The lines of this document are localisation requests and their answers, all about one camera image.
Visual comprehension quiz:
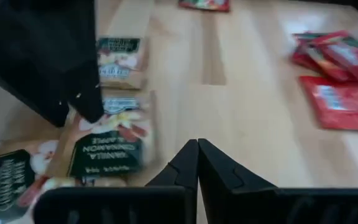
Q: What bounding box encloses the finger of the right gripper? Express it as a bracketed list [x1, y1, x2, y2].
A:
[39, 34, 105, 124]
[0, 36, 71, 127]

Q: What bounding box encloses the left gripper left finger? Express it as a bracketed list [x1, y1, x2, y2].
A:
[146, 139, 199, 188]

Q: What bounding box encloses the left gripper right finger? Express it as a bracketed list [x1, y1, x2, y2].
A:
[198, 138, 276, 191]

